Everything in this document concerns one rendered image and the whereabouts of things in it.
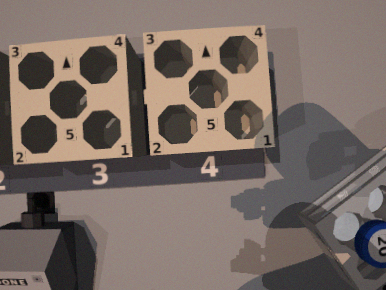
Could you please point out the grey tube rack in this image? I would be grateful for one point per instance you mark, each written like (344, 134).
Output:
(345, 260)

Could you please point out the grey bench mat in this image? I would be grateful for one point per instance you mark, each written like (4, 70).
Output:
(327, 70)

